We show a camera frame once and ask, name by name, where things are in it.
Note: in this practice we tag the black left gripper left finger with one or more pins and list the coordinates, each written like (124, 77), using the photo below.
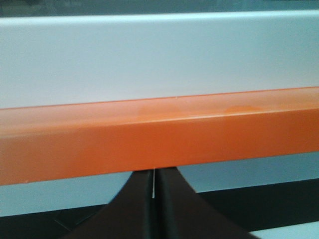
(127, 216)

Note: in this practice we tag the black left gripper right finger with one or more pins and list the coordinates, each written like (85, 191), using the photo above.
(183, 214)

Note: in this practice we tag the fume hood glass sash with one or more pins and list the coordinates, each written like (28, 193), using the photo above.
(81, 51)

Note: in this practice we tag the orange sash handle bar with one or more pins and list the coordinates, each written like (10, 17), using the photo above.
(66, 141)

